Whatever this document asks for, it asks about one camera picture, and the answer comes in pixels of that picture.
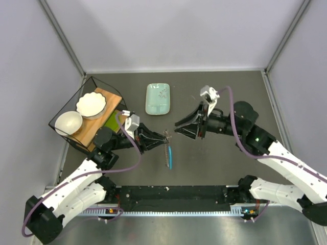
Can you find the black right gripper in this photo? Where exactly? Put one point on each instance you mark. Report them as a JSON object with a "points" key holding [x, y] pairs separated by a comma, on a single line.
{"points": [[191, 131]]}

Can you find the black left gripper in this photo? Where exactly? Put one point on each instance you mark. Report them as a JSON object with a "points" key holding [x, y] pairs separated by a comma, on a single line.
{"points": [[144, 139]]}

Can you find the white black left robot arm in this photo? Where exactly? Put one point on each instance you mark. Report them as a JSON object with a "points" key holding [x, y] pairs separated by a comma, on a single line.
{"points": [[47, 215]]}

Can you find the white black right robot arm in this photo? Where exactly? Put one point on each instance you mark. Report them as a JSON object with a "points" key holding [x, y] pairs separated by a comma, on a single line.
{"points": [[306, 192]]}

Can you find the green plate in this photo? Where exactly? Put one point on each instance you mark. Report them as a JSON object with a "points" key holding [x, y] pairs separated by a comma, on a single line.
{"points": [[112, 122]]}

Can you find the light blue rectangular tray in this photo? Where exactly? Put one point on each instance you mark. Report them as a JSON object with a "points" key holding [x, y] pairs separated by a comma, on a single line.
{"points": [[158, 99]]}

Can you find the wooden shelf board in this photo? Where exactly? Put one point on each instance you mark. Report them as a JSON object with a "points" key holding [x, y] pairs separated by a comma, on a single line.
{"points": [[85, 136]]}

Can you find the white fluted bowl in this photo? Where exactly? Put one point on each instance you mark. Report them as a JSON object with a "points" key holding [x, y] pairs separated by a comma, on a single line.
{"points": [[91, 105]]}

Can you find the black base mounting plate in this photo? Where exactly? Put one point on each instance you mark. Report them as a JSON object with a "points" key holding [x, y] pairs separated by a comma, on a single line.
{"points": [[217, 193]]}

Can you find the white round bowl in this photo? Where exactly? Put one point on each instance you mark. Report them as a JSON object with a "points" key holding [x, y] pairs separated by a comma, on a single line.
{"points": [[68, 123]]}

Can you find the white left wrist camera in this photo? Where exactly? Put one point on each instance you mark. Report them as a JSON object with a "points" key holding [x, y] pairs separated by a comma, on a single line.
{"points": [[131, 123]]}

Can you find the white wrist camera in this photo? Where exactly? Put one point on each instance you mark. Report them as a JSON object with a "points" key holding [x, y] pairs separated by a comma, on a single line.
{"points": [[131, 123], [210, 96]]}

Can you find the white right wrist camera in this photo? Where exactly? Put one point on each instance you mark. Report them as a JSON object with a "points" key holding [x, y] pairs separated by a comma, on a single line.
{"points": [[210, 96]]}

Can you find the black wire shelf rack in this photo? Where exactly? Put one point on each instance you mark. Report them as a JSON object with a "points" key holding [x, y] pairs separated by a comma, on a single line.
{"points": [[88, 86]]}

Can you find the grey slotted cable duct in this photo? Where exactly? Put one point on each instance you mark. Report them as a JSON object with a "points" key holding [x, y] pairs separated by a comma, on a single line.
{"points": [[232, 211]]}

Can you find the aluminium frame post left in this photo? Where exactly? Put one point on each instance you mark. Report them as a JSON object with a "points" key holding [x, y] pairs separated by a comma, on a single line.
{"points": [[61, 35]]}

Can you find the aluminium frame post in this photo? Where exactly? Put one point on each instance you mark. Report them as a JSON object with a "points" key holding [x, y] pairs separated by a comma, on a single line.
{"points": [[293, 25], [61, 35]]}

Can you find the aluminium frame post right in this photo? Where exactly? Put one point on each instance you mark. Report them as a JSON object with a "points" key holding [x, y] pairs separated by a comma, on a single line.
{"points": [[293, 25]]}

